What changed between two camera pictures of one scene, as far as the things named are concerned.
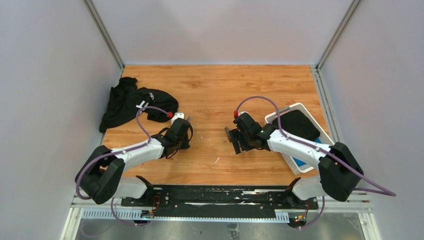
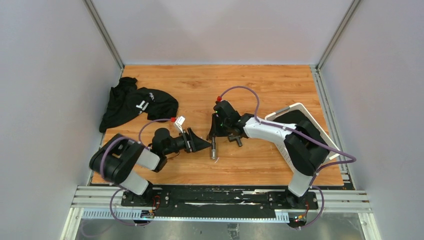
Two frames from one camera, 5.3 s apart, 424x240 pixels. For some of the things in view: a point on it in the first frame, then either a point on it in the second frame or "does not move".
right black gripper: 236,135 to 215,132
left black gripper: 186,144 to 192,143
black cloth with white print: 126,98 does not move
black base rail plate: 217,198 does not move
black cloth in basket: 295,122 does not move
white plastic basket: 288,158 does not move
